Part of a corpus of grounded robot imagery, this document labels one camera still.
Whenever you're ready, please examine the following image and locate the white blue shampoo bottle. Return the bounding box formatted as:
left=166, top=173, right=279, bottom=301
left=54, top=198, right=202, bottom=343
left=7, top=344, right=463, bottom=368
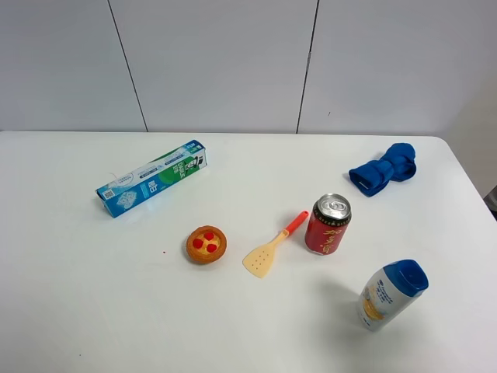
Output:
left=357, top=259, right=429, bottom=331

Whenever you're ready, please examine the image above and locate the red drink can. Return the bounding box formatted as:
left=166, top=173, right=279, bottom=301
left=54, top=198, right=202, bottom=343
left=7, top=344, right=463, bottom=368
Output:
left=304, top=193, right=352, bottom=256

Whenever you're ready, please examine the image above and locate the toy fruit tart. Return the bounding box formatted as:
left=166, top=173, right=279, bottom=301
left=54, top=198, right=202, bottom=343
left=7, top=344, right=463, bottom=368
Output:
left=186, top=225, right=228, bottom=264

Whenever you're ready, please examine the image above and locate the blue green toothpaste box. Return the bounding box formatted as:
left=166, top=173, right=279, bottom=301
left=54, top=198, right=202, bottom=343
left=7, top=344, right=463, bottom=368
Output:
left=96, top=140, right=207, bottom=218

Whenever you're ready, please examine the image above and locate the orange handled toy spatula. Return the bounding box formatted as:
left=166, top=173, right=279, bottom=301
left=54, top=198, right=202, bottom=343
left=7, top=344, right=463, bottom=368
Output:
left=242, top=211, right=309, bottom=278

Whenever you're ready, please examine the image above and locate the blue cloth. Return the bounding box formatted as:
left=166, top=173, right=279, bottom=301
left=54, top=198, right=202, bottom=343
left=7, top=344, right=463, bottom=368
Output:
left=349, top=143, right=417, bottom=197

